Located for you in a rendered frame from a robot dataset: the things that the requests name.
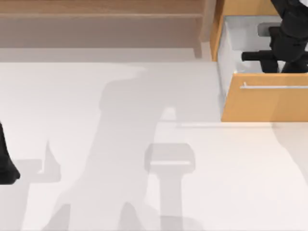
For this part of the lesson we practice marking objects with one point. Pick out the grey pierced drawer inside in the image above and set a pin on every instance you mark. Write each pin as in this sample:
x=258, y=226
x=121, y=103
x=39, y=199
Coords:
x=232, y=43

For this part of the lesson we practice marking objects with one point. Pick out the wooden open shelf unit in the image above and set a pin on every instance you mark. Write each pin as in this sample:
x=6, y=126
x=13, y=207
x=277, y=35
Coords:
x=101, y=26

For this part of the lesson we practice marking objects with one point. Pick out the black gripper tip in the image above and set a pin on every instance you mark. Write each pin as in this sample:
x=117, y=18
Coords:
x=5, y=166

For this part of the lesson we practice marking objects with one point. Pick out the pale wooden cupboard frame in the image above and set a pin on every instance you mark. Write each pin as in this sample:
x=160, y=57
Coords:
x=216, y=31

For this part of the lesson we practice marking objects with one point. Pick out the pale wooden drawer front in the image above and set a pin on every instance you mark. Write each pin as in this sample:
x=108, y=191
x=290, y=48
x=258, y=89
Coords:
x=262, y=106

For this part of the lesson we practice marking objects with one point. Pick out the pale grey rounded box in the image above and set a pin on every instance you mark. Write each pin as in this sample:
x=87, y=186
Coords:
x=262, y=30

